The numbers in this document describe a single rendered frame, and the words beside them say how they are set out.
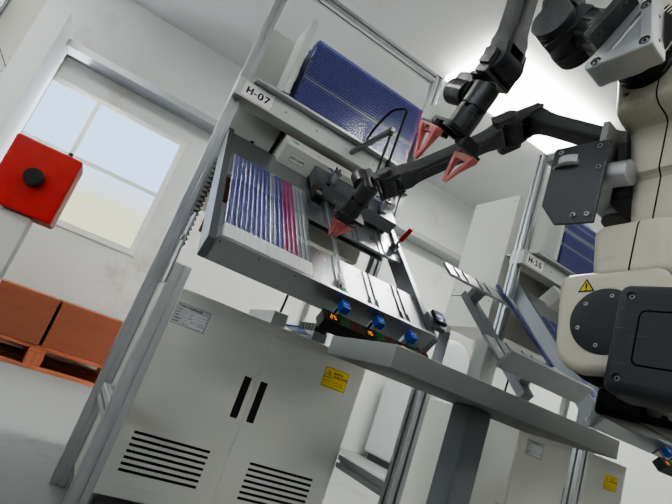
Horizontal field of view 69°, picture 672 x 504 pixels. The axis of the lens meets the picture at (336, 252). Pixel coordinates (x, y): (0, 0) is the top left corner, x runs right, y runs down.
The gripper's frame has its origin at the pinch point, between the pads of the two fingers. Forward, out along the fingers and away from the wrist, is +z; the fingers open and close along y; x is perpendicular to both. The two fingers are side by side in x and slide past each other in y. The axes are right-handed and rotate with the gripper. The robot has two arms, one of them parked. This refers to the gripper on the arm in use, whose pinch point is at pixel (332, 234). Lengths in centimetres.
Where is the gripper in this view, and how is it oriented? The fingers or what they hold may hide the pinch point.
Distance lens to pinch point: 151.9
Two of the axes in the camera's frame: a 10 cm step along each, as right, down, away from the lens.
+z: -5.7, 7.0, 4.3
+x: 0.9, 5.8, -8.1
